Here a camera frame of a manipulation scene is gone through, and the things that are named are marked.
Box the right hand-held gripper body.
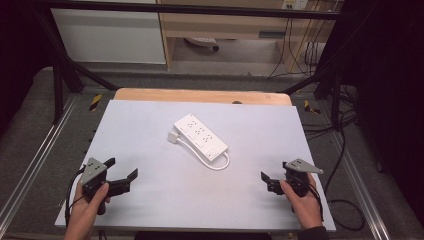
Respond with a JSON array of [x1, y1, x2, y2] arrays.
[[283, 158, 324, 198]]

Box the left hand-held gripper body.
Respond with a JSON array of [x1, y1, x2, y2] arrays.
[[78, 157, 132, 216]]

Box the white power strip cable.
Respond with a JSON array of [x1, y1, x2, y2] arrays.
[[175, 136, 231, 171]]

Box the white power strip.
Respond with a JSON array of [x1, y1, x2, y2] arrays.
[[172, 112, 230, 163]]

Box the person's right hand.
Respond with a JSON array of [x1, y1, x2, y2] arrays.
[[279, 173, 324, 231]]

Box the person's left hand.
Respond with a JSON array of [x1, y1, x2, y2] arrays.
[[64, 181, 111, 235]]

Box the black metal stand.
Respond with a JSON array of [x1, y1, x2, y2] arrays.
[[35, 9, 120, 125], [281, 61, 345, 132]]

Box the wooden board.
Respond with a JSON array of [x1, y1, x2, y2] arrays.
[[113, 87, 293, 107]]

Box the black curtain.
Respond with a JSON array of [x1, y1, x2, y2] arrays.
[[0, 0, 64, 134], [314, 0, 424, 231]]

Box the white cabinet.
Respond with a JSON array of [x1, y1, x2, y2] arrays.
[[50, 0, 167, 65]]

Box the white extension socket with wheel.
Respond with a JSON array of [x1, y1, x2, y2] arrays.
[[184, 36, 221, 53]]

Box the light wooden desk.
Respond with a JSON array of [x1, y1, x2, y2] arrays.
[[156, 0, 338, 73]]

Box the black metal crossbar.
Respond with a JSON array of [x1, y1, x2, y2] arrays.
[[39, 0, 342, 21]]

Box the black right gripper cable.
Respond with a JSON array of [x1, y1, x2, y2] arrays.
[[308, 181, 325, 223]]

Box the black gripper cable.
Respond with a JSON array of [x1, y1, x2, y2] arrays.
[[308, 181, 325, 223], [64, 165, 88, 228]]

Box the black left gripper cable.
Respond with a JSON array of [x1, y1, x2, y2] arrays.
[[64, 165, 88, 228]]

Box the long black floor cable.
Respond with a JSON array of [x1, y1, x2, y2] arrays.
[[324, 109, 366, 232]]

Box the bundle of black floor cables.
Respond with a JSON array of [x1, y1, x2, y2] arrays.
[[301, 111, 358, 142]]

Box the aluminium floor rail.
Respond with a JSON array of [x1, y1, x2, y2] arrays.
[[329, 130, 392, 240], [0, 94, 82, 228]]

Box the hanging black cables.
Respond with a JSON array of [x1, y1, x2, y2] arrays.
[[267, 16, 336, 80]]

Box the white wall outlet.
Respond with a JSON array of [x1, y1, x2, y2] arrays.
[[281, 0, 309, 11]]

